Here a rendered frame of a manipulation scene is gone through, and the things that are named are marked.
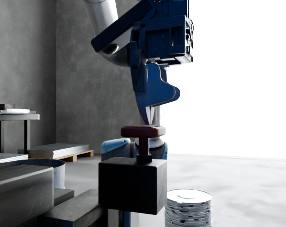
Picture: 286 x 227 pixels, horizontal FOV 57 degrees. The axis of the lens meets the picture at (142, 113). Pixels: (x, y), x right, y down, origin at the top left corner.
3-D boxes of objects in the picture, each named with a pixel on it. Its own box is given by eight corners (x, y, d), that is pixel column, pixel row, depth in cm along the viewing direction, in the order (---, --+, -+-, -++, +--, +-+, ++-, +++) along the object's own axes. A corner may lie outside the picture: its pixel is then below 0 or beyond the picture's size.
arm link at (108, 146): (102, 168, 112) (102, 137, 112) (134, 168, 112) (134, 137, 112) (97, 175, 100) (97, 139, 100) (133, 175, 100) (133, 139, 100)
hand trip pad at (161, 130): (134, 168, 45) (134, 124, 45) (168, 171, 43) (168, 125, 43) (116, 178, 39) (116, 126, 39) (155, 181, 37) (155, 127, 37)
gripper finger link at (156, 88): (173, 125, 36) (173, 59, 36) (133, 124, 38) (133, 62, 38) (178, 124, 39) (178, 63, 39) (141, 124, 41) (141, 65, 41)
